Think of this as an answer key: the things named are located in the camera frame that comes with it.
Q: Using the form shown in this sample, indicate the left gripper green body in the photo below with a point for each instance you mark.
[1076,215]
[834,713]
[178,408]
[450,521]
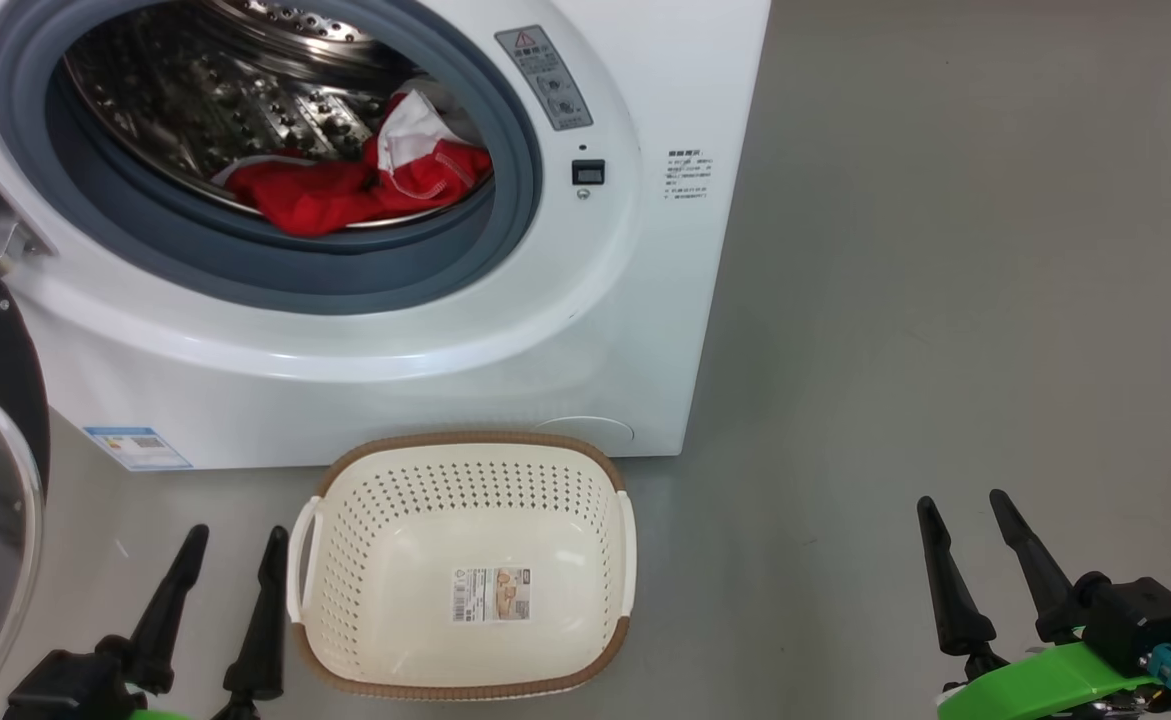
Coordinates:
[160,715]

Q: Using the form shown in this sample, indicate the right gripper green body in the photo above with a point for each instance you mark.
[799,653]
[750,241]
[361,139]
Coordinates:
[1035,685]

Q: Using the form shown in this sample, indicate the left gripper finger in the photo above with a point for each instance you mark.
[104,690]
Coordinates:
[260,630]
[165,620]

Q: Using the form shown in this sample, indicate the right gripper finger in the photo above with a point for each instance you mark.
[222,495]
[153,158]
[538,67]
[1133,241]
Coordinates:
[955,600]
[1040,580]

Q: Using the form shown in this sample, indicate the red and white garment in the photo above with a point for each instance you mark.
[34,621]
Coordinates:
[325,200]

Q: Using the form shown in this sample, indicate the cream basket with brown rim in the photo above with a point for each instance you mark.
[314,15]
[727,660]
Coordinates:
[365,660]

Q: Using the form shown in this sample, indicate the printed food package label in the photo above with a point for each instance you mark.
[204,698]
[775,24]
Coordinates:
[491,594]

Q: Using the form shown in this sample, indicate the white washing machine body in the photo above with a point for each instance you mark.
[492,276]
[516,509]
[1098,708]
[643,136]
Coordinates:
[585,330]

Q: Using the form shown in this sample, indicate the blue energy label sticker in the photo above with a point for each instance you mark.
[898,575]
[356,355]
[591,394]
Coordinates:
[137,449]

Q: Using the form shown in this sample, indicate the grey warning label sticker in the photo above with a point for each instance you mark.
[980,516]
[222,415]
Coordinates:
[545,78]

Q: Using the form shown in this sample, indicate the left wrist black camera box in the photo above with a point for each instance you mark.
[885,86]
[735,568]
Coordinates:
[70,690]

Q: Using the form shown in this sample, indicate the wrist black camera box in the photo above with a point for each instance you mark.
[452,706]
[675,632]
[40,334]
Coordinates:
[70,690]
[1140,620]

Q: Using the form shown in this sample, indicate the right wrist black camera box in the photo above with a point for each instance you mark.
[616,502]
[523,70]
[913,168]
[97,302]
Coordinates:
[1140,620]

